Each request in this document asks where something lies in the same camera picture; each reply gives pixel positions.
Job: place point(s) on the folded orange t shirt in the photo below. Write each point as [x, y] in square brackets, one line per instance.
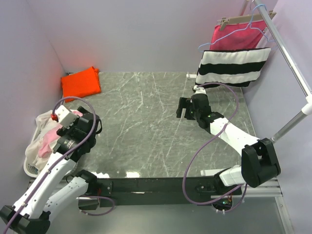
[81, 84]

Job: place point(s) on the white t shirt red print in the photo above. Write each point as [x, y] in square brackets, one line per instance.
[40, 149]

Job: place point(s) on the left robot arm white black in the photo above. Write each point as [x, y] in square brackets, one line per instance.
[34, 211]

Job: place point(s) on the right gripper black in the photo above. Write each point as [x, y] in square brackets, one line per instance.
[183, 103]

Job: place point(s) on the pink t shirt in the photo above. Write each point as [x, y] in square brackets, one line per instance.
[48, 134]

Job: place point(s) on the wooden clip hanger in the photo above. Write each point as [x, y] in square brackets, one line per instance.
[238, 20]

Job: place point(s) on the aluminium frame rail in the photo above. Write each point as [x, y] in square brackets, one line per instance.
[270, 188]

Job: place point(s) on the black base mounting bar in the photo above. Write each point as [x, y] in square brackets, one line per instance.
[154, 191]

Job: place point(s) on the black white striped cloth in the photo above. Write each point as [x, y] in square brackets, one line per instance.
[232, 67]

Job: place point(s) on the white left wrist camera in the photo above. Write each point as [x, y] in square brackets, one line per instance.
[64, 116]

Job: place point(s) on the magenta hanging cloth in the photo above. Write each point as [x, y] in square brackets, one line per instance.
[236, 36]

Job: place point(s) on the white laundry basket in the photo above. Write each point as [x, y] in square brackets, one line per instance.
[32, 164]

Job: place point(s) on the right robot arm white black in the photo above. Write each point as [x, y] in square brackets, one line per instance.
[259, 162]

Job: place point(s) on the metal clothes rack pole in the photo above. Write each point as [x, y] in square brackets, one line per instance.
[280, 101]

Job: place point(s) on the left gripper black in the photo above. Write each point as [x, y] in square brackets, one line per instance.
[64, 131]

